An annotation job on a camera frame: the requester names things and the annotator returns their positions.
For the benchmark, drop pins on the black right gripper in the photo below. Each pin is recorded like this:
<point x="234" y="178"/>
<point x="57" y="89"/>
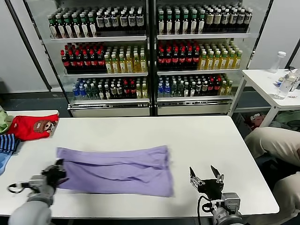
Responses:
<point x="211" y="187"/>

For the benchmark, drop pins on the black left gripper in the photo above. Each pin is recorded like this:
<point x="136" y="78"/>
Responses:
<point x="52" y="175"/>

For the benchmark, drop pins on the purple t-shirt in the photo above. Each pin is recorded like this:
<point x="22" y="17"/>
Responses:
<point x="117" y="173"/>

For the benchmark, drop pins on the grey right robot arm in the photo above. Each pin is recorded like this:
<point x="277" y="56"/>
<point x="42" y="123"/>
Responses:
<point x="227" y="215"/>

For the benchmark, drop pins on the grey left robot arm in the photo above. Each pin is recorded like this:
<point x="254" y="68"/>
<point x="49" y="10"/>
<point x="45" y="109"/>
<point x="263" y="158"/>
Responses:
<point x="30" y="211"/>

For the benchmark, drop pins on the green clothes pile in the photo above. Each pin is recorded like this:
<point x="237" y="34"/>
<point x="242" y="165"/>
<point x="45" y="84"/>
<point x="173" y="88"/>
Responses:
<point x="286" y="119"/>

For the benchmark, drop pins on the red bear print t-shirt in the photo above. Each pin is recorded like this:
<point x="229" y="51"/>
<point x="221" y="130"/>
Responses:
<point x="25" y="129"/>

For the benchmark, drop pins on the light blue garment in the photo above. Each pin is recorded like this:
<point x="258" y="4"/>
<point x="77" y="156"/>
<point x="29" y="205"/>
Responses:
<point x="3" y="161"/>

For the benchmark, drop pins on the blue striped garment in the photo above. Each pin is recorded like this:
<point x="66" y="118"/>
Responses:
<point x="8" y="143"/>

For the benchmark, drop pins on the grey storage crate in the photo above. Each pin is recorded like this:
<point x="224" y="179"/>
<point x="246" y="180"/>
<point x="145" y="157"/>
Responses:
<point x="241" y="122"/>

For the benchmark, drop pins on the glass drinks display cabinet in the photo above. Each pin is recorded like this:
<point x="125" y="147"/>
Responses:
<point x="194" y="109"/>
<point x="110" y="110"/>

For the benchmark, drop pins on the green garment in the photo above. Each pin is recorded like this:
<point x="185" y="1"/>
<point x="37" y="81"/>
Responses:
<point x="3" y="122"/>

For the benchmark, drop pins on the black chair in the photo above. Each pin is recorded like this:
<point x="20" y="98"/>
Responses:
<point x="279" y="168"/>

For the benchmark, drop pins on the small blue water bottle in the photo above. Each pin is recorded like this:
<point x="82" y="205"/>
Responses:
<point x="81" y="92"/>
<point x="167" y="91"/>
<point x="75" y="92"/>
<point x="160" y="91"/>

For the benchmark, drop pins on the person in beige trousers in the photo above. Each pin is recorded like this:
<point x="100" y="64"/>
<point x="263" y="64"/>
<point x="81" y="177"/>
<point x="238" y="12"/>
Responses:
<point x="274" y="143"/>

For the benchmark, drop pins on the red cloth bundle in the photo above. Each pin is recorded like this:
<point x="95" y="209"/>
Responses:
<point x="257" y="122"/>

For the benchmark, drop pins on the small clear green bottle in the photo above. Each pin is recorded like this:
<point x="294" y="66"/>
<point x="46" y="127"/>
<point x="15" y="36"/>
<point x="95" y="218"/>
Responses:
<point x="180" y="91"/>
<point x="88" y="92"/>
<point x="174" y="91"/>

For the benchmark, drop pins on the white metal shelf board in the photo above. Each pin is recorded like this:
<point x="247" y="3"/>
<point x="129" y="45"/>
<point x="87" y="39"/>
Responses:
<point x="105" y="75"/>
<point x="110" y="101"/>
<point x="204" y="36"/>
<point x="98" y="38"/>
<point x="194" y="99"/>
<point x="199" y="72"/>

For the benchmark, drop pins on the small dark drink bottle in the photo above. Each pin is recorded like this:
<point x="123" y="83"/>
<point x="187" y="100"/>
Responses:
<point x="120" y="92"/>
<point x="199" y="89"/>
<point x="107" y="92"/>
<point x="205" y="89"/>
<point x="101" y="92"/>
<point x="193" y="90"/>
<point x="113" y="92"/>
<point x="186" y="91"/>

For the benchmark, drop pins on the khaki trouser leg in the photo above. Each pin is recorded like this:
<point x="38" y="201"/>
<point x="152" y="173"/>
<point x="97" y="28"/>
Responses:
<point x="290" y="199"/>

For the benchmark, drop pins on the small red cap cola bottle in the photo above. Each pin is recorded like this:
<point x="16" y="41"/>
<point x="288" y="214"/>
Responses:
<point x="217" y="87"/>
<point x="211" y="87"/>
<point x="133" y="91"/>
<point x="126" y="91"/>

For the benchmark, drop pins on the small yellow drink bottle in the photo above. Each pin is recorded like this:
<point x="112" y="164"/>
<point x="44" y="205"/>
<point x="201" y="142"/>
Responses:
<point x="223" y="88"/>
<point x="139" y="92"/>
<point x="145" y="92"/>
<point x="229" y="88"/>

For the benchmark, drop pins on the white side table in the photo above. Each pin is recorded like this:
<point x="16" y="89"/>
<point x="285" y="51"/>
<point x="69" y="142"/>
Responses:
<point x="262" y="82"/>

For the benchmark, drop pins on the clear plastic water bottle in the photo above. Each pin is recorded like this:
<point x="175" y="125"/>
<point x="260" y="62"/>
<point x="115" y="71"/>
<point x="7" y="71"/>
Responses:
<point x="282" y="90"/>

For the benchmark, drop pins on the small blue object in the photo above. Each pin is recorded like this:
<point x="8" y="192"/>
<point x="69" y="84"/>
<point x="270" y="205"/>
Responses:
<point x="279" y="82"/>

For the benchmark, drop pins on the tall clear white-cap bottle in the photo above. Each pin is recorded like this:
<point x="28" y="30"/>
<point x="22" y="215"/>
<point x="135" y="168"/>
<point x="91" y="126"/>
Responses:
<point x="276" y="64"/>

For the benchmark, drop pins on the black eyeglasses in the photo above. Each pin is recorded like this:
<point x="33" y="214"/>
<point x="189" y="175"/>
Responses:
<point x="291" y="68"/>

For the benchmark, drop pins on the green cap brown tea bottle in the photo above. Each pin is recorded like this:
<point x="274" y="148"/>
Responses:
<point x="61" y="27"/>
<point x="68" y="26"/>
<point x="84" y="25"/>
<point x="77" y="26"/>
<point x="92" y="25"/>
<point x="53" y="27"/>

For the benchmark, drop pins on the white cap dark drink bottle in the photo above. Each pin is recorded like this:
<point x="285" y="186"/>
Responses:
<point x="100" y="22"/>
<point x="107" y="22"/>
<point x="132" y="21"/>
<point x="114" y="21"/>
<point x="123" y="21"/>
<point x="140" y="21"/>

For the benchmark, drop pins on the green cap dark drink bottle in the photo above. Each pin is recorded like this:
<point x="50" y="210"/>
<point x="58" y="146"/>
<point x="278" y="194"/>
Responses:
<point x="177" y="24"/>
<point x="201" y="23"/>
<point x="161" y="24"/>
<point x="185" y="24"/>
<point x="169" y="24"/>
<point x="193" y="24"/>

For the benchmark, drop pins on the beige label dark bottle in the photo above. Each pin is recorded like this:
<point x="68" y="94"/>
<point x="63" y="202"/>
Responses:
<point x="209" y="20"/>
<point x="217" y="19"/>
<point x="248" y="18"/>
<point x="225" y="19"/>
<point x="241" y="18"/>
<point x="233" y="18"/>

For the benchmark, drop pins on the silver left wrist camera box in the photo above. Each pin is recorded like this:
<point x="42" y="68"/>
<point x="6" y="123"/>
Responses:
<point x="37" y="180"/>

